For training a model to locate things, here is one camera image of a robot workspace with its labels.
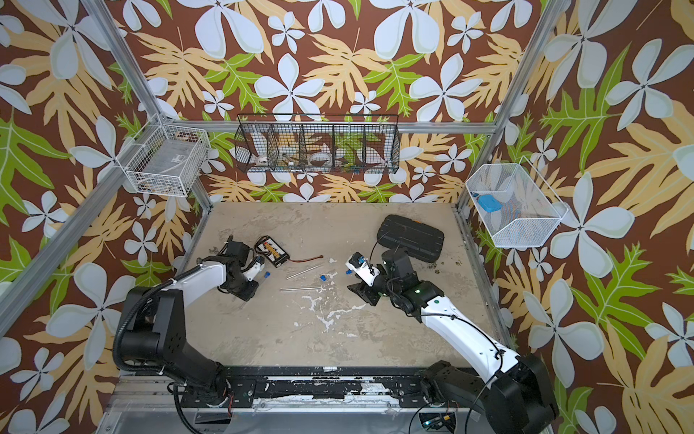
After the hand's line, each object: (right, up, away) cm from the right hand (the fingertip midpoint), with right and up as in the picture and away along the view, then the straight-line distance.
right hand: (353, 278), depth 79 cm
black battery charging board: (-29, +5, +22) cm, 37 cm away
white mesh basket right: (+53, +20, -1) cm, 56 cm away
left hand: (-37, -5, +14) cm, 40 cm away
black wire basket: (-13, +46, +18) cm, 51 cm away
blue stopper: (-31, -2, +19) cm, 37 cm away
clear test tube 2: (-18, -7, +17) cm, 26 cm away
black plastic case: (+26, +11, +20) cm, 34 cm away
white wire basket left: (-60, +37, +6) cm, 71 cm away
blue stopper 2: (-11, -3, +19) cm, 22 cm away
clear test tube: (-17, -1, +19) cm, 26 cm away
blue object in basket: (+44, +23, +7) cm, 51 cm away
